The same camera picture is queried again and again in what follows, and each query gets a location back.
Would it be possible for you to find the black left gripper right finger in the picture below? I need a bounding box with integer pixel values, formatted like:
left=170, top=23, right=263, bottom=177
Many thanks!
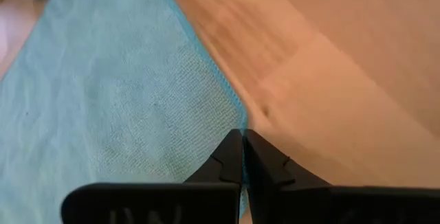
left=243, top=128, right=440, bottom=224

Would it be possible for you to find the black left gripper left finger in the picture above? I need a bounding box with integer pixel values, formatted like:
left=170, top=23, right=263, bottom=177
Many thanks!
left=60, top=129, right=244, bottom=224

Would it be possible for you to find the teal microfiber towel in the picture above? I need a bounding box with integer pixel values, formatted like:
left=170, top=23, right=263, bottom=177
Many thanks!
left=0, top=0, right=249, bottom=224

